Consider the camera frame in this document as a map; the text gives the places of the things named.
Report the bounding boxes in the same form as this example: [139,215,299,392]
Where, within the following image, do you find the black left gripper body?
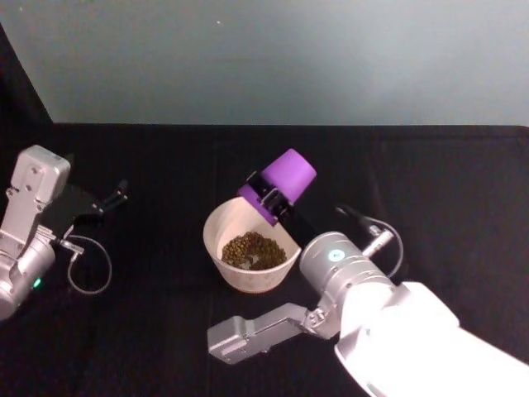
[44,183,105,242]

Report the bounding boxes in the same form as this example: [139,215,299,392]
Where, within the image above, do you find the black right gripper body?
[278,206,338,251]

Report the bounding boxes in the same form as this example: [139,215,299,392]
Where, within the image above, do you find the purple plastic cup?
[237,147,318,227]

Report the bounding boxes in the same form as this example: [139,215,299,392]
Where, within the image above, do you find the white paper bowl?
[202,196,302,294]

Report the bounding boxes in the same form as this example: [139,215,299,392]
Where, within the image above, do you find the brown green beans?
[221,231,288,272]

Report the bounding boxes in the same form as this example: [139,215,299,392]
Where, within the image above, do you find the black table cloth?
[0,20,529,397]

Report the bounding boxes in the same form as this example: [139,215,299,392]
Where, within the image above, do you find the thin left gripper cable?
[60,234,113,295]

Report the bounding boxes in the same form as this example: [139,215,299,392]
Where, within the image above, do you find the thin gripper cable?
[335,205,405,279]
[60,234,113,295]

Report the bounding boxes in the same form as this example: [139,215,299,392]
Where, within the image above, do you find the thin right gripper cable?
[335,205,405,279]

